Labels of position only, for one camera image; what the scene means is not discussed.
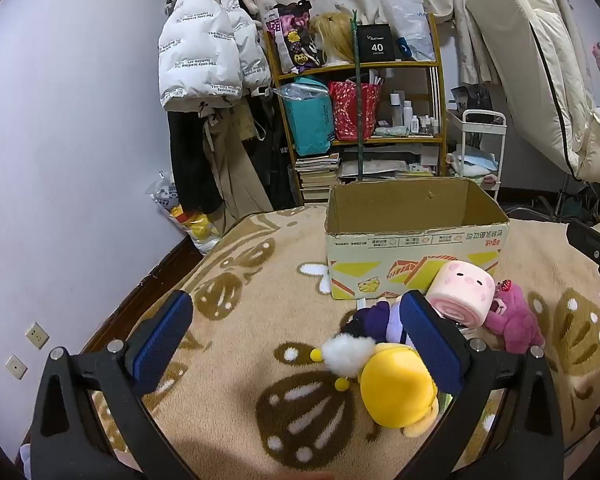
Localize black hanging garment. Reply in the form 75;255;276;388
167;107;224;213

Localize red gift bag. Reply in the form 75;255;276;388
328;80;383;142

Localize pile of papers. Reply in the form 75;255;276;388
337;145;441;182

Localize wooden shelf unit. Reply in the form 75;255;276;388
265;12;448;206

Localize yellow plush doll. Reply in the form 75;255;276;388
310;342;441;438

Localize green pole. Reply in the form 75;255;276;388
349;9;368;182

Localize white wall socket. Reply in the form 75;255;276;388
5;355;28;381
25;322;50;350

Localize plastic bag of plush toys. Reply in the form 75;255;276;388
147;175;222;256

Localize group of white bottles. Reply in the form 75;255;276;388
390;90;441;136

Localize pink roll cake plush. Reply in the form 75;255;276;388
425;260;497;331

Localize light blue cloth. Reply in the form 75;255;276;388
450;152;501;177

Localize beige hanging pants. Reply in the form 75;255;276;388
202;105;273;233

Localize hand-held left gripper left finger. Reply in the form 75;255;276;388
30;290;201;480

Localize teal paper bag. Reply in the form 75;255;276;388
281;77;336;157

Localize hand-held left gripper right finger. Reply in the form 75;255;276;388
399;290;566;480

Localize blonde wig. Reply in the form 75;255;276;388
310;12;358;66

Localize cream mattress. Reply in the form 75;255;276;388
465;0;600;183

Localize printed cardboard box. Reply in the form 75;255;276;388
325;177;511;301

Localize clear plastic bag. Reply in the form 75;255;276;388
380;0;437;61

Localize purple printed bag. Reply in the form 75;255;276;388
265;0;321;73

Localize beige printed blanket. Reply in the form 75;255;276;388
80;205;600;480

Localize stack of books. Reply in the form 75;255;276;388
295;152;341;206

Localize white trolley cart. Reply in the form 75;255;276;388
445;109;507;202

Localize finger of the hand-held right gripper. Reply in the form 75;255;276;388
566;219;600;267

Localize pink bear plush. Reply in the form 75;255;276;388
482;280;546;356

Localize white puffer jacket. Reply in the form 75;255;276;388
157;0;272;111

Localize black flat box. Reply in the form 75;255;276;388
355;24;396;62

